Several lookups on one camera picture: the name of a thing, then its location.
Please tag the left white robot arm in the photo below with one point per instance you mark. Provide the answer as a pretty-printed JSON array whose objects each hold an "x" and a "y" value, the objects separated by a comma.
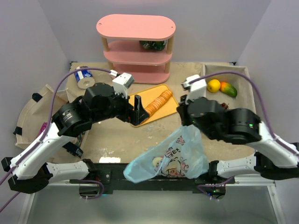
[{"x": 31, "y": 171}]

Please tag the green snack packet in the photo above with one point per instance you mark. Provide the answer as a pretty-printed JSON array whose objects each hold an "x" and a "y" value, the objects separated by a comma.
[{"x": 153, "y": 45}]

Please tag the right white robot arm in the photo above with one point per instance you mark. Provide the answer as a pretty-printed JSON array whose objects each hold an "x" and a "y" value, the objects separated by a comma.
[{"x": 236, "y": 122}]

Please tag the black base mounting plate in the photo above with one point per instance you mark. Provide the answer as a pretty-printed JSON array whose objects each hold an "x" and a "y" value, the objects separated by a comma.
[{"x": 111, "y": 176}]

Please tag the red green mango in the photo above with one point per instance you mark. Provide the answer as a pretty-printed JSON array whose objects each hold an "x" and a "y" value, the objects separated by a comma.
[{"x": 228, "y": 89}]

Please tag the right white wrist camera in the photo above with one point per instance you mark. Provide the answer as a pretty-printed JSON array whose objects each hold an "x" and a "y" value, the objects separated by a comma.
[{"x": 196, "y": 88}]

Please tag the blue white paper roll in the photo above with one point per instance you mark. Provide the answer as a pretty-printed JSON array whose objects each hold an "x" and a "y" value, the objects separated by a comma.
[{"x": 84, "y": 78}]

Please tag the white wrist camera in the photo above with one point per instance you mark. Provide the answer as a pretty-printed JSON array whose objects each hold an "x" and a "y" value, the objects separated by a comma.
[
  {"x": 196, "y": 88},
  {"x": 122, "y": 83}
]

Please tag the light blue plastic bag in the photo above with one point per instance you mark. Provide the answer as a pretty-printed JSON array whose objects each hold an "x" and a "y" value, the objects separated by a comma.
[{"x": 183, "y": 157}]

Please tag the aluminium frame rail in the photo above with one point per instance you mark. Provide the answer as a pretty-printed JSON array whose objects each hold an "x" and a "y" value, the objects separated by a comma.
[{"x": 243, "y": 180}]

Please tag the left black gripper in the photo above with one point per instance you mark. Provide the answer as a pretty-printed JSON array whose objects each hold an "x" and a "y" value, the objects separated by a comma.
[{"x": 130, "y": 112}]

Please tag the purple grape bunch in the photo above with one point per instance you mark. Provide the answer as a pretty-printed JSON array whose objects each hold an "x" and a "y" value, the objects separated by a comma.
[{"x": 225, "y": 106}]

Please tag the beige canvas tote bag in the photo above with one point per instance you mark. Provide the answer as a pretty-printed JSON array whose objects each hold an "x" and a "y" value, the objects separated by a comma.
[{"x": 33, "y": 115}]

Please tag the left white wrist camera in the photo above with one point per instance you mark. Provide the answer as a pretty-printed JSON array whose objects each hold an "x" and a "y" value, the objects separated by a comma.
[{"x": 122, "y": 83}]

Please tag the wicker basket with liner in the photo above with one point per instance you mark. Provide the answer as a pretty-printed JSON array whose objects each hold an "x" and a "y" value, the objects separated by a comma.
[{"x": 244, "y": 98}]

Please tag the long baguette bread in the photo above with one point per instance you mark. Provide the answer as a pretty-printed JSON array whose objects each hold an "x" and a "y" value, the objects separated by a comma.
[{"x": 158, "y": 103}]

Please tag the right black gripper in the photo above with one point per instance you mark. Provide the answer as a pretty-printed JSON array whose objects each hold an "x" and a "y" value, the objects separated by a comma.
[{"x": 181, "y": 112}]

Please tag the yellow plastic tray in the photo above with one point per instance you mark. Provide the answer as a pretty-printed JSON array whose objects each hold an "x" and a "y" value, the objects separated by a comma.
[{"x": 149, "y": 95}]

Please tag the pink three-tier shelf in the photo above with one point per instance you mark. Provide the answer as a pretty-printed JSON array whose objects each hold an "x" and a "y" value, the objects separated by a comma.
[{"x": 121, "y": 33}]

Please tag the purple snack packet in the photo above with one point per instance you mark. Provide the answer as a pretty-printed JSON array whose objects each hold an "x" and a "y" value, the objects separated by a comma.
[{"x": 43, "y": 127}]

